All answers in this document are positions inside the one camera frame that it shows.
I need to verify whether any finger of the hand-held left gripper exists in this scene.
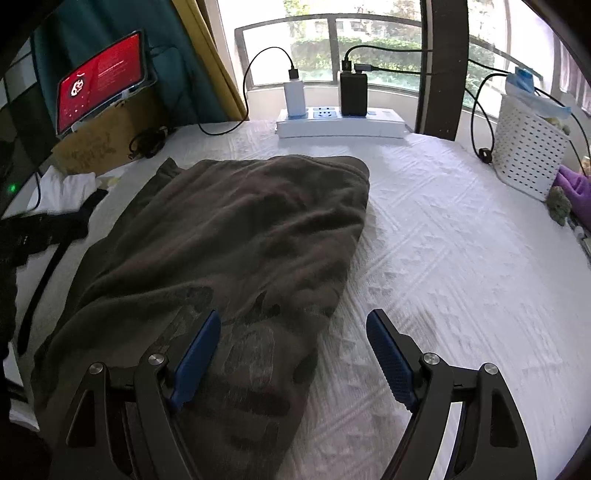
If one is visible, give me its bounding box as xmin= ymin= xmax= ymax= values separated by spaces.
xmin=0 ymin=212 xmax=90 ymax=268

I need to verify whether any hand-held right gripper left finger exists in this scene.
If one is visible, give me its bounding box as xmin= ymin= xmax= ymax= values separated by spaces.
xmin=48 ymin=310 xmax=221 ymax=480

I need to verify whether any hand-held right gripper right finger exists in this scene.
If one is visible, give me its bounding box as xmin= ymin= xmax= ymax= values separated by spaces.
xmin=366 ymin=308 xmax=539 ymax=480

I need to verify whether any dark olive t-shirt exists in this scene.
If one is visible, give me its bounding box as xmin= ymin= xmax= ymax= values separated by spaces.
xmin=30 ymin=154 xmax=371 ymax=480

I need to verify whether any white cloth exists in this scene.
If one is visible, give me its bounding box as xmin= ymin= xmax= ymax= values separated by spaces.
xmin=28 ymin=166 xmax=109 ymax=215

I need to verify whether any cardboard box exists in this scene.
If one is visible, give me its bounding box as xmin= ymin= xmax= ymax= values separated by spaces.
xmin=50 ymin=83 xmax=169 ymax=178

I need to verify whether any white textured tablecloth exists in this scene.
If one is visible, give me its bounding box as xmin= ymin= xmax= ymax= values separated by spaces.
xmin=9 ymin=119 xmax=591 ymax=480

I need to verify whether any tablet with red screen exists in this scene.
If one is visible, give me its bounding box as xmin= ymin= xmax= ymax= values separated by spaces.
xmin=55 ymin=28 xmax=158 ymax=137

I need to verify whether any clear tablet stand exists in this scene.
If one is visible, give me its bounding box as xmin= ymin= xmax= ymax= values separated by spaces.
xmin=60 ymin=88 xmax=141 ymax=137

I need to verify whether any teal curtain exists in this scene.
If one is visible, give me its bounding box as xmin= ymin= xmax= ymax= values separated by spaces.
xmin=32 ymin=0 xmax=227 ymax=132

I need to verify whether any grey-green lump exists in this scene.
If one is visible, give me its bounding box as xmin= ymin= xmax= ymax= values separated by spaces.
xmin=546 ymin=186 xmax=571 ymax=227

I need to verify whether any white power strip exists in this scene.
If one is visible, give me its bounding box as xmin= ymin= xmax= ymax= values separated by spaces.
xmin=276 ymin=106 xmax=407 ymax=139

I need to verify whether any yellow curtain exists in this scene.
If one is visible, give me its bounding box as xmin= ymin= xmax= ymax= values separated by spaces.
xmin=173 ymin=0 xmax=250 ymax=121

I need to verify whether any purple cloth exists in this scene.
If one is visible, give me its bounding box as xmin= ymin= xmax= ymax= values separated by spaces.
xmin=556 ymin=165 xmax=591 ymax=217

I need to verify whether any white perforated basket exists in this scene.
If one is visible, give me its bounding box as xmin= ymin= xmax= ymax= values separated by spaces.
xmin=493 ymin=90 xmax=573 ymax=201

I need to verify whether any balcony railing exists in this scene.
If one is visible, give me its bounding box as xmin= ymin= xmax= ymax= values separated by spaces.
xmin=235 ymin=14 xmax=546 ymax=88

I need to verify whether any black charger block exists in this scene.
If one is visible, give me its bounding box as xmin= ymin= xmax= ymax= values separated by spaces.
xmin=339 ymin=70 xmax=369 ymax=116

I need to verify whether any white charger block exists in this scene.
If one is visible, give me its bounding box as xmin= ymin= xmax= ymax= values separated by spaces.
xmin=283 ymin=79 xmax=307 ymax=118

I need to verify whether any blue plastic packet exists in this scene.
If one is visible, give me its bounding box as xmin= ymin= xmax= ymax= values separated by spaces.
xmin=505 ymin=67 xmax=571 ymax=116

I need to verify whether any black strap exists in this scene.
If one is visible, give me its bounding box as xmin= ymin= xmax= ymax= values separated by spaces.
xmin=17 ymin=188 xmax=109 ymax=356

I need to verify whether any black cable bundle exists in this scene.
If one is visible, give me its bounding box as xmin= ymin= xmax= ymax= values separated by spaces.
xmin=128 ymin=126 xmax=169 ymax=160

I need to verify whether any black cable with ferrite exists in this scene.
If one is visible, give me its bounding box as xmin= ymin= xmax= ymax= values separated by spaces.
xmin=466 ymin=58 xmax=587 ymax=176

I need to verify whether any thin black charger cable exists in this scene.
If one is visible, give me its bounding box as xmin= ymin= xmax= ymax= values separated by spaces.
xmin=198 ymin=46 xmax=302 ymax=137
xmin=341 ymin=45 xmax=435 ymax=72
xmin=355 ymin=64 xmax=435 ymax=75

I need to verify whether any dark window post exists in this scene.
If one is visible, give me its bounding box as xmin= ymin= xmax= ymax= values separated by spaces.
xmin=414 ymin=0 xmax=469 ymax=141

